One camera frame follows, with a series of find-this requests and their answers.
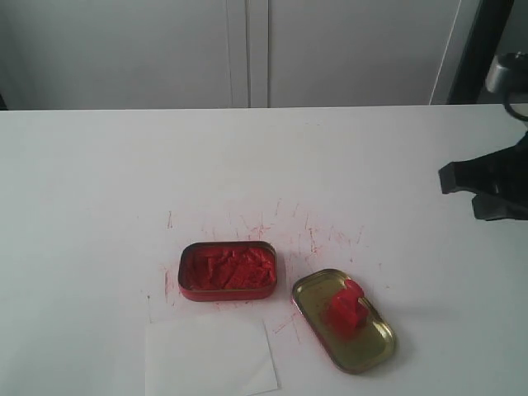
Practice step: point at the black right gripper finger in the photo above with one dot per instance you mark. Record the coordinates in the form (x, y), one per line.
(501, 201)
(503, 172)

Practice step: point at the red plastic stamp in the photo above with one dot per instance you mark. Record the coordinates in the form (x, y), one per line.
(345, 315)

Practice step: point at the white paper sheet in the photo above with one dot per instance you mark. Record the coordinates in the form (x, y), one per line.
(213, 354)

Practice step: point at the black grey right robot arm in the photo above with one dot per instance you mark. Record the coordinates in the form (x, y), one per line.
(507, 76)

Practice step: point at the red ink tin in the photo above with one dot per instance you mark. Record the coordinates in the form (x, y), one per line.
(227, 271)

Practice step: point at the white cabinet doors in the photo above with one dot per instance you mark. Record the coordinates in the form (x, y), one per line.
(63, 55)

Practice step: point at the dark vertical post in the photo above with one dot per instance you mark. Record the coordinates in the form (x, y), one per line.
(484, 36)

